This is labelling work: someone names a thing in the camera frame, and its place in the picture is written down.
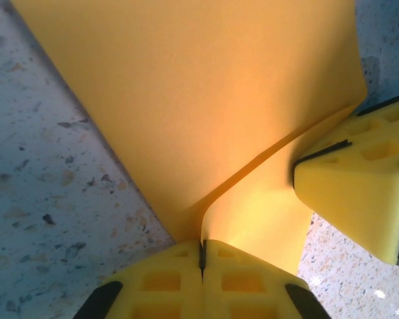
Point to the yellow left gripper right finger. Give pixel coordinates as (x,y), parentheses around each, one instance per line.
(272,299)

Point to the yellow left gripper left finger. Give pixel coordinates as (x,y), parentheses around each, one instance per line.
(133,299)

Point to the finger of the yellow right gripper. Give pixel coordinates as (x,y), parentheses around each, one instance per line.
(352,199)
(385,116)

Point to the yellow paper sheet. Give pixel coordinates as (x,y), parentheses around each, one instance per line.
(186,99)

